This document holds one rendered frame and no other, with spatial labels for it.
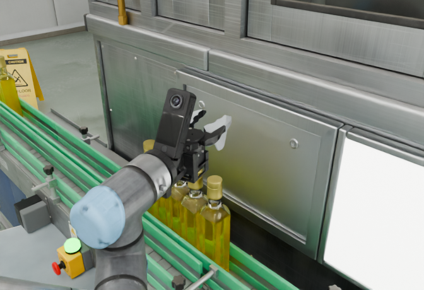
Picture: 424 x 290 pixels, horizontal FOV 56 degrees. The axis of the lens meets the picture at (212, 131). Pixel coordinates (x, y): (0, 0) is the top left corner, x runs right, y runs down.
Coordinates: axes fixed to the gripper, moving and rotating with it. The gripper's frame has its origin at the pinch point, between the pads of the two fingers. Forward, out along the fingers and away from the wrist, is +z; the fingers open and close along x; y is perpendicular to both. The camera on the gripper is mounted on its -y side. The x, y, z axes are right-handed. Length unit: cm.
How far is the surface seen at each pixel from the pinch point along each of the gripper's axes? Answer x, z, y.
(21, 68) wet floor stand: -301, 159, 92
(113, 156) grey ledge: -61, 29, 45
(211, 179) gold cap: -0.7, -0.4, 16.0
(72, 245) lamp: -41, -10, 47
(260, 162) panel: 5.7, 11.3, 16.2
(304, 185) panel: 17.5, 8.0, 16.5
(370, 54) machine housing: 25.5, 10.7, -13.0
